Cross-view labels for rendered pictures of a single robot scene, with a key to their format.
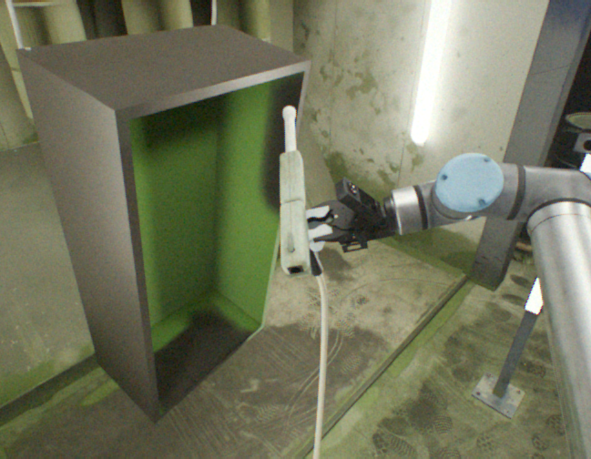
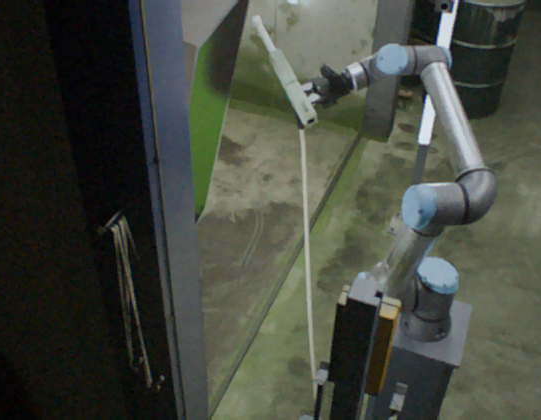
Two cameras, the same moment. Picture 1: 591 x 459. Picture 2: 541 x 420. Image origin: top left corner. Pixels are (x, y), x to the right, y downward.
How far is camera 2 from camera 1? 1.47 m
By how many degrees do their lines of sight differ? 20
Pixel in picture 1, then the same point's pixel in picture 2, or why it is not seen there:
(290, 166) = (280, 60)
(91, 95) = not seen: hidden behind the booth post
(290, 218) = (296, 93)
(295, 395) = (239, 271)
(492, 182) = (403, 58)
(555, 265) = (435, 91)
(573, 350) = (445, 120)
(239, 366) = not seen: hidden behind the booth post
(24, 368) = not seen: outside the picture
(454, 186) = (387, 62)
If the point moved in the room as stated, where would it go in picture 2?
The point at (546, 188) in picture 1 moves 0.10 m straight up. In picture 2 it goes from (426, 57) to (431, 27)
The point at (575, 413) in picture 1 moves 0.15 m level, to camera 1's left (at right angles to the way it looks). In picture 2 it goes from (448, 140) to (403, 150)
